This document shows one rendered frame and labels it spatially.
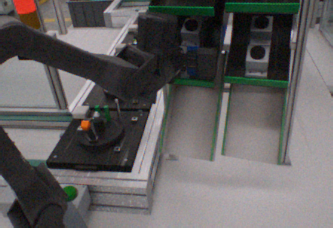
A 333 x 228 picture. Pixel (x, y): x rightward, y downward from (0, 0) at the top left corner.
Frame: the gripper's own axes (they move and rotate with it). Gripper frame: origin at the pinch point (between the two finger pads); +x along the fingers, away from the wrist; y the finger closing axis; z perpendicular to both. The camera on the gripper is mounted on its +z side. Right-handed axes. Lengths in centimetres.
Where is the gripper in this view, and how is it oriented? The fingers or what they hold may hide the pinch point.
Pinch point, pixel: (178, 56)
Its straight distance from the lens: 70.3
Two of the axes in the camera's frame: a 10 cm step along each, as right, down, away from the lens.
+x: 3.4, -3.1, 8.9
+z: -0.2, -9.5, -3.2
